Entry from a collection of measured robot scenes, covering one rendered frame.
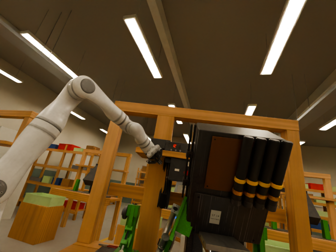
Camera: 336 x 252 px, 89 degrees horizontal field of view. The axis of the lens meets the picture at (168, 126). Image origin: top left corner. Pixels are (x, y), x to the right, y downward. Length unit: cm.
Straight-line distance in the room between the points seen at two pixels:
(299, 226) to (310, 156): 1085
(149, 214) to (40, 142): 87
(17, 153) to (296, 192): 152
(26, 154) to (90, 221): 87
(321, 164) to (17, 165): 1233
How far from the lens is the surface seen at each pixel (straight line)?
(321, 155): 1252
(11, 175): 67
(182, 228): 95
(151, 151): 95
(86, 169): 633
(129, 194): 143
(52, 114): 71
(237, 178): 79
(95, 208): 142
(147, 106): 147
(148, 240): 134
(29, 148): 68
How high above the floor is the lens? 130
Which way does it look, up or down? 20 degrees up
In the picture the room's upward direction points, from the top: 9 degrees clockwise
